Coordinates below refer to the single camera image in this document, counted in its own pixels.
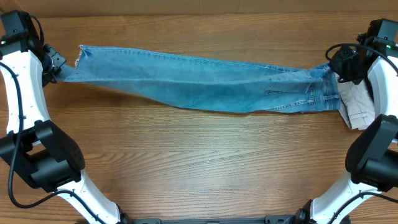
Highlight light blue denim jeans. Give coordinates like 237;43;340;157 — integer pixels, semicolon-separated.
58;45;340;113

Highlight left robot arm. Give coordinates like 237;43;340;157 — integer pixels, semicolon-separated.
1;10;129;223

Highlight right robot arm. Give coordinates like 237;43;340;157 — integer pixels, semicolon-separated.
264;19;397;223

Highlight folded light grey trousers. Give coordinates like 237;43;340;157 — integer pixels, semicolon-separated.
337;81;375;130

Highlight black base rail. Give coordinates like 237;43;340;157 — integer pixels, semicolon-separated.
130;215;295;224

